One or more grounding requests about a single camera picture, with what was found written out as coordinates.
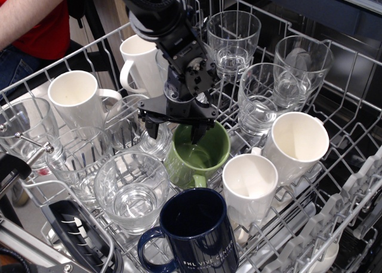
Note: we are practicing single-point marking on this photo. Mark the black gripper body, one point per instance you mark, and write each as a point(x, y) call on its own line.
point(147, 108)

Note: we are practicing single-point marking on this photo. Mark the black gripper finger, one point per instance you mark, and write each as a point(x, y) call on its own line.
point(152, 126)
point(198, 132)

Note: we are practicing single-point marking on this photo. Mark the green ceramic mug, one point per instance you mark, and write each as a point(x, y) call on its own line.
point(191, 165)

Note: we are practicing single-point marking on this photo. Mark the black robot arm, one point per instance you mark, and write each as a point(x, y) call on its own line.
point(167, 23)

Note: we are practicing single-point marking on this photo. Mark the tall white mug back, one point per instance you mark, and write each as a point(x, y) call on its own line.
point(140, 73)

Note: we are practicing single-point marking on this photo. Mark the small white mug front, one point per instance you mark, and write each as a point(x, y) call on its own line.
point(249, 186)

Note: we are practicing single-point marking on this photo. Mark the white mug left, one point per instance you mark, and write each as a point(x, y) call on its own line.
point(78, 99)

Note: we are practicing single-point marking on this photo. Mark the large white mug right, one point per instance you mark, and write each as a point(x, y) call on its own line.
point(296, 142)

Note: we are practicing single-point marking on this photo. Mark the dark blue printed mug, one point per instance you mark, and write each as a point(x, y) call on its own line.
point(196, 226)

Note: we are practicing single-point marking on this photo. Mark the clear glass centre left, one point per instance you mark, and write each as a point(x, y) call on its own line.
point(127, 131)

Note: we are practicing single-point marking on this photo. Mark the clear glass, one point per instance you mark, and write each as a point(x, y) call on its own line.
point(162, 64)
point(131, 189)
point(302, 64)
point(233, 38)
point(127, 131)
point(29, 123)
point(78, 155)
point(266, 91)

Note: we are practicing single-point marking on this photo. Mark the clear glass back centre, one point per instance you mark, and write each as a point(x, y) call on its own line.
point(162, 64)

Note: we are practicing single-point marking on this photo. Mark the clear glass front centre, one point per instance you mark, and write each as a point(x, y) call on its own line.
point(131, 189)

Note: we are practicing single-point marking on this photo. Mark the clear glass right middle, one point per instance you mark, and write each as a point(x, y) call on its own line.
point(266, 91)

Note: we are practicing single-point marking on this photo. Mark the clear glass back top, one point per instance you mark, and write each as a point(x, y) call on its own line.
point(233, 38)

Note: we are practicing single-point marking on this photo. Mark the clear glass front left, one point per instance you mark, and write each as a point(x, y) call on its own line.
point(78, 155)

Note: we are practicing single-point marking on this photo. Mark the clear glass far left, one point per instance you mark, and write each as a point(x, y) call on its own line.
point(29, 123)

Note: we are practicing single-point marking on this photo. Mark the clear glass far right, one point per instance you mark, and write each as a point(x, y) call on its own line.
point(302, 64)

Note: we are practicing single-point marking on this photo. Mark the black clamp with metal screw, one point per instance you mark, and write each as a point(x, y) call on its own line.
point(14, 167)

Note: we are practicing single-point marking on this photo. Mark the person in red shirt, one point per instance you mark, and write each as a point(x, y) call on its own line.
point(33, 33)

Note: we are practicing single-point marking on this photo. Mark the grey plastic tine holder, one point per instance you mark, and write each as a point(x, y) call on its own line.
point(324, 228)

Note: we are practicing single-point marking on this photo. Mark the grey wire dishwasher rack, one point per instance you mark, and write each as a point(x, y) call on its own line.
point(352, 122)

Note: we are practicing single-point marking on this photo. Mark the black slotted plastic handle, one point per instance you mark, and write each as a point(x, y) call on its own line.
point(83, 241)

